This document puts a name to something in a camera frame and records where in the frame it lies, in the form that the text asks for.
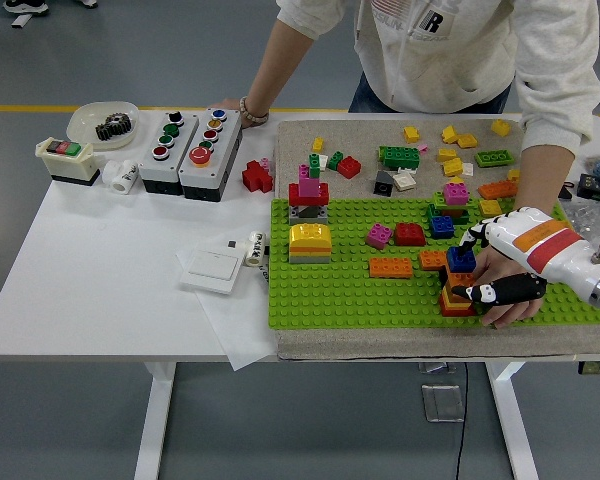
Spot person's right hand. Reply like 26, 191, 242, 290
207, 97, 271, 129

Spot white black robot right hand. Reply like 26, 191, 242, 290
450, 206, 600, 305

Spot person's left hand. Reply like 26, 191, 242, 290
472, 244, 550, 330

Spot blue square brick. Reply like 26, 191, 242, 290
446, 245, 477, 274
429, 214, 455, 239

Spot magenta square brick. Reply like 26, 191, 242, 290
364, 221, 394, 250

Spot red flat brick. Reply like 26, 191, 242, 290
439, 298, 476, 318

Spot green thin plate brick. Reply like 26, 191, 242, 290
432, 190, 480, 210

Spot red cross brick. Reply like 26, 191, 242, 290
241, 159, 275, 194

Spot magenta brick with yellow cap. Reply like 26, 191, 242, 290
443, 175, 470, 205

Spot red square brick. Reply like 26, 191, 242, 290
336, 155, 362, 180
394, 221, 427, 246

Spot green flat plate brick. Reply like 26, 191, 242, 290
474, 149, 515, 168

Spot red wide brick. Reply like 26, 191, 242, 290
287, 181, 330, 207

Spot pink tall brick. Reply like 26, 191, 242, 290
298, 164, 320, 199

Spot grey brick with dark slope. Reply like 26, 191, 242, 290
288, 202, 329, 226

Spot black slope brick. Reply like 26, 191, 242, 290
372, 170, 395, 196

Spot green long brick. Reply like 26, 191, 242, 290
378, 144, 422, 170

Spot yellow dome brick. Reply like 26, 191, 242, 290
288, 222, 333, 247

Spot green studded baseplate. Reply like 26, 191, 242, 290
268, 197, 600, 330

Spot orange thin plate brick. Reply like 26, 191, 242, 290
288, 242, 333, 255

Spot crinkled clear plastic wrap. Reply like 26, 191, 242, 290
564, 199, 600, 236

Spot grey emergency-stop button box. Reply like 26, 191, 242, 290
178, 107, 244, 203

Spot black box device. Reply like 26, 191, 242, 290
577, 172, 600, 201

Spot grey four-button box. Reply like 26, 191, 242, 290
138, 110, 200, 195

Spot dark metal gears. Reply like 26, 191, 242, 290
94, 113, 134, 141

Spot white pipe fitting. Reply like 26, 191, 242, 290
101, 158, 140, 194

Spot grey-brown foam mat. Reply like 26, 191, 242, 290
274, 119, 600, 362

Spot metal floor socket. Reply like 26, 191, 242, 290
420, 383, 466, 424

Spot white plastic dish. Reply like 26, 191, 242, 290
67, 101, 141, 150

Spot white labelled roll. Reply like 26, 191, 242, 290
244, 230, 267, 268

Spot white table leg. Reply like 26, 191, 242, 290
133, 362, 177, 480
484, 360, 539, 480

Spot person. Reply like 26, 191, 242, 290
2, 0, 101, 16
274, 0, 600, 151

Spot white paper sheet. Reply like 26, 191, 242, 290
175, 234, 280, 372

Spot bead bracelet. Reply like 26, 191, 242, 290
238, 95, 270, 126

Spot dark green frame brick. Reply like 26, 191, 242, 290
428, 204, 471, 225

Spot thin black cable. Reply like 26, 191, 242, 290
454, 362, 469, 480

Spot white wall switch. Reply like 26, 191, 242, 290
179, 248, 242, 295

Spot cream rocker switch box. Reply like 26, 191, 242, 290
34, 137, 102, 187

